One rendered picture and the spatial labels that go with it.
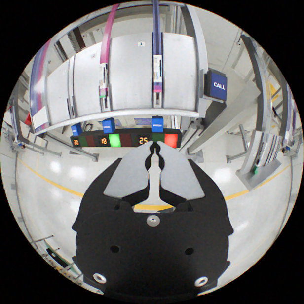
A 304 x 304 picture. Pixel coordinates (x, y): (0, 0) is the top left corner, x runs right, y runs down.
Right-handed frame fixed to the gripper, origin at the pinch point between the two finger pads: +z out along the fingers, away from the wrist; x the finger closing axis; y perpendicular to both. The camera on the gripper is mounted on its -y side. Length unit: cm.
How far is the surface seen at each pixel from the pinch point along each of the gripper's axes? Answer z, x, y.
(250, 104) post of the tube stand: 13.5, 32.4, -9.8
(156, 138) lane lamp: 10.7, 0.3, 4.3
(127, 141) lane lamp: 10.8, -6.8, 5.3
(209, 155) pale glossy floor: 63, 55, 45
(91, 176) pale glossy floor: 46, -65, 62
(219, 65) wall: 182, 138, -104
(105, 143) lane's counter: 10.8, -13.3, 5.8
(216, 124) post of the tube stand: 32.5, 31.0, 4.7
